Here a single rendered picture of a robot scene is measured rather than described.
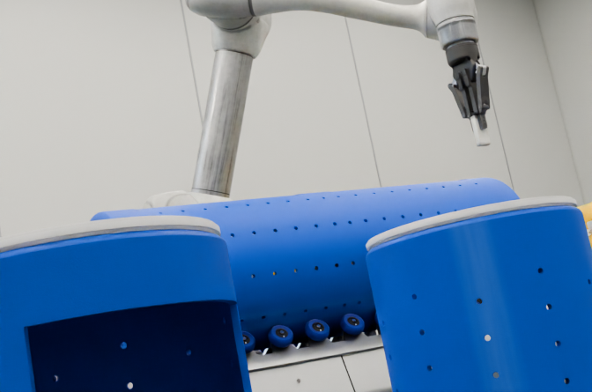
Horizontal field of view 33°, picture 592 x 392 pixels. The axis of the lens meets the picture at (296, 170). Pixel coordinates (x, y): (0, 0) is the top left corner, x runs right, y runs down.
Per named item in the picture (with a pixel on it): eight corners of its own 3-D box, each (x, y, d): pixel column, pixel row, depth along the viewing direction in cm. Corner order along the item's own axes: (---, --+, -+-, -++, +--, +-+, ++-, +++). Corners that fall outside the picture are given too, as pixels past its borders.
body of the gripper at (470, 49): (484, 39, 229) (493, 77, 227) (462, 53, 236) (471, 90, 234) (458, 40, 225) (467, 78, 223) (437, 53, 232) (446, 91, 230)
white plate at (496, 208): (621, 187, 126) (624, 196, 125) (489, 234, 150) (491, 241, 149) (441, 207, 113) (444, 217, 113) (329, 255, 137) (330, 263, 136)
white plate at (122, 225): (-149, 277, 87) (-148, 290, 87) (125, 202, 78) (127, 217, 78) (40, 284, 113) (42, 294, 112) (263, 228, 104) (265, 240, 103)
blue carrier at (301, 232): (98, 390, 183) (70, 244, 192) (476, 323, 225) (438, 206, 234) (143, 351, 159) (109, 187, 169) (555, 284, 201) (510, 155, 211)
